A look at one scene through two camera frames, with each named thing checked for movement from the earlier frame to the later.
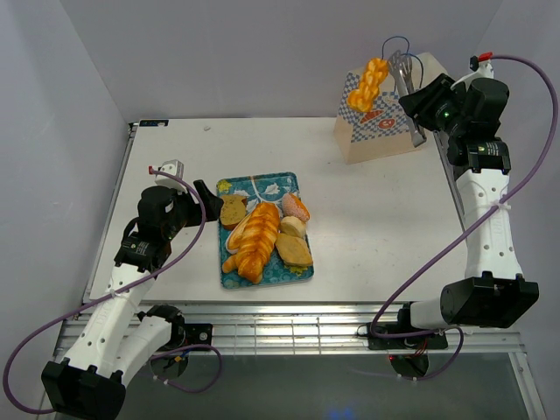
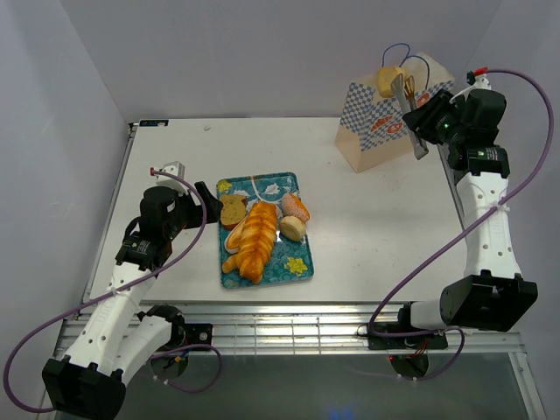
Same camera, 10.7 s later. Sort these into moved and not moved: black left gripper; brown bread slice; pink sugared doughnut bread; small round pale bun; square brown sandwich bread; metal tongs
Moved: metal tongs; square brown sandwich bread
Not moved: brown bread slice; pink sugared doughnut bread; small round pale bun; black left gripper
